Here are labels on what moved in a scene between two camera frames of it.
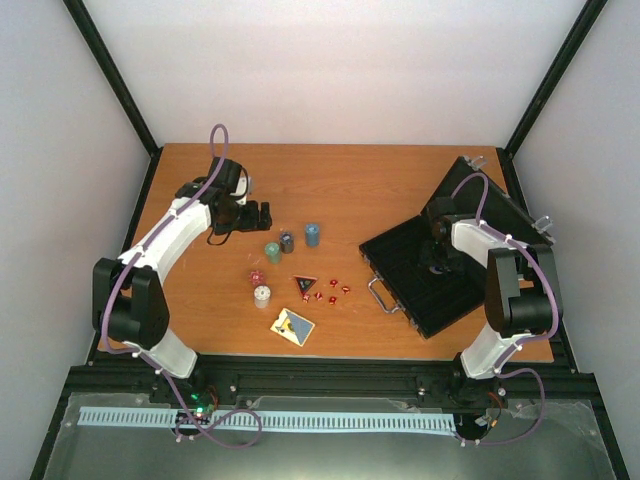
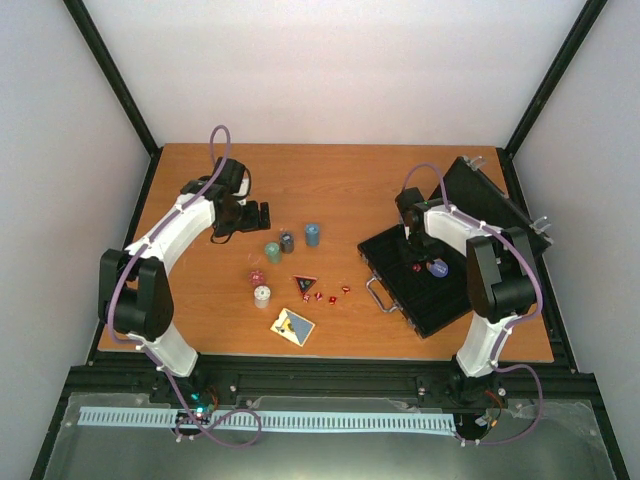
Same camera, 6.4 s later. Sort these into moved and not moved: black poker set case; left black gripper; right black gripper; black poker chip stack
Moved: right black gripper
Not moved: black poker chip stack; black poker set case; left black gripper
